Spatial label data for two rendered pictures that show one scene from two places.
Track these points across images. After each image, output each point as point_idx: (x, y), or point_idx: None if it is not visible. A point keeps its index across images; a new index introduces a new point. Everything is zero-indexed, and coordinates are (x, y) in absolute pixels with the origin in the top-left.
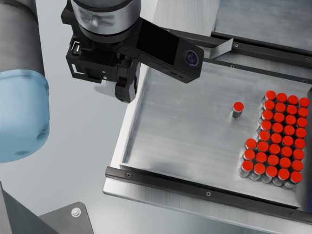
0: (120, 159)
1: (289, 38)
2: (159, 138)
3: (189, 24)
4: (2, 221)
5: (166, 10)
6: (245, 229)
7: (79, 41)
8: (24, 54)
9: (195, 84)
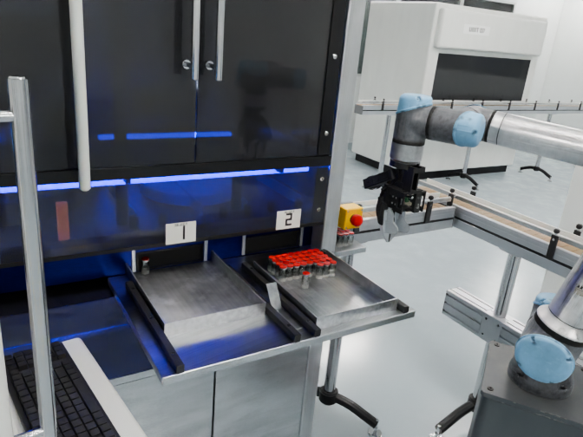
0: (391, 312)
1: (219, 286)
2: (359, 304)
3: (264, 327)
4: (489, 371)
5: (265, 342)
6: (278, 431)
7: (417, 184)
8: None
9: (306, 306)
